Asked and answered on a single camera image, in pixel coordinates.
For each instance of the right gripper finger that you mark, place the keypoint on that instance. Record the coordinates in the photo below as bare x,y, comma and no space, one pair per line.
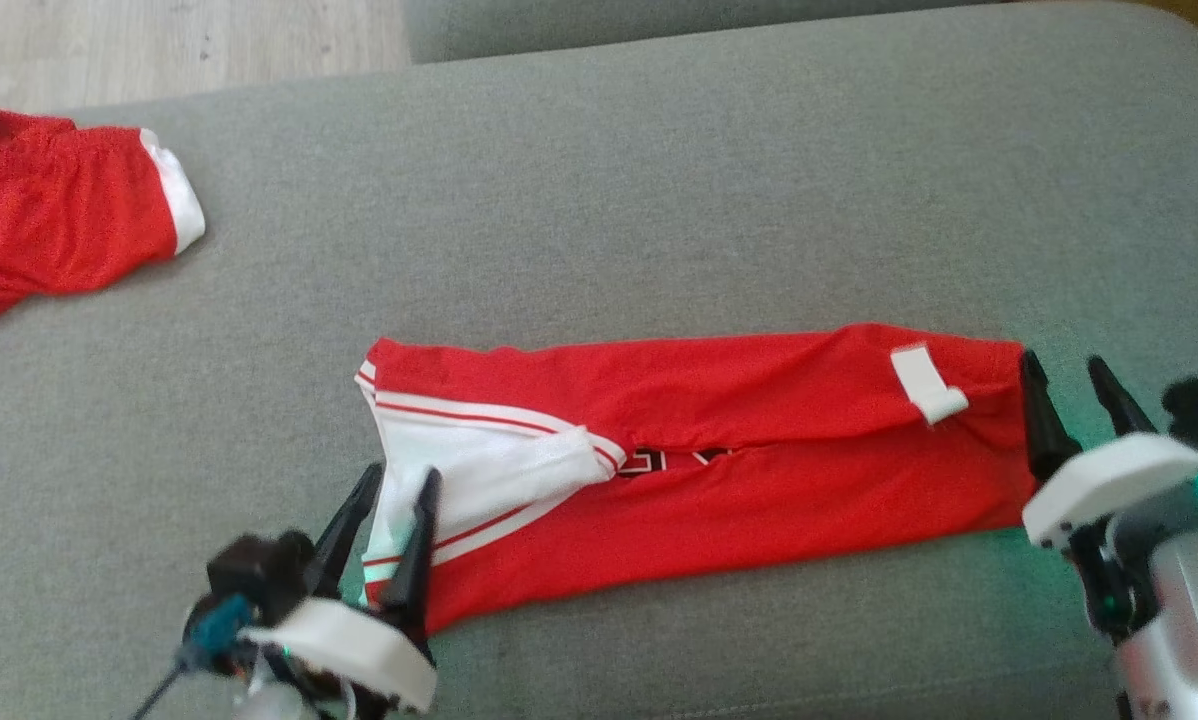
1044,425
1119,405

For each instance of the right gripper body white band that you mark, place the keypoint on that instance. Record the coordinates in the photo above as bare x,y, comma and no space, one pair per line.
1109,480

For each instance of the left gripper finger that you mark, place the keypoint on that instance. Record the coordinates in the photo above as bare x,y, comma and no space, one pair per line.
344,530
414,560

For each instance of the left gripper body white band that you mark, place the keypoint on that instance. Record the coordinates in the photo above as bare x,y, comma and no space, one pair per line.
349,640

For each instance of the red white basketball jersey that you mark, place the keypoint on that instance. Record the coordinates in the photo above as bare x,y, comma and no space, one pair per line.
759,400

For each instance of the red white shorts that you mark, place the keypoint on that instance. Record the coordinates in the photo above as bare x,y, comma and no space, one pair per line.
49,210

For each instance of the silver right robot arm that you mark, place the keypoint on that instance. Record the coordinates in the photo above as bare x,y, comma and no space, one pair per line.
1189,640

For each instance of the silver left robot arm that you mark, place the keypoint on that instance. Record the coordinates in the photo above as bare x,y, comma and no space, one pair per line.
269,705

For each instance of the large grey sofa seat cushion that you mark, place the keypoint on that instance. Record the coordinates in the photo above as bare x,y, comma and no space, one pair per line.
659,200

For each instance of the small grey sofa seat cushion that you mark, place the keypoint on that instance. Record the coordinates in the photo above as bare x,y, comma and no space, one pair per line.
609,25

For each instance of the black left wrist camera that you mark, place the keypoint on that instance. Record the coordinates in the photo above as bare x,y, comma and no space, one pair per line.
259,575

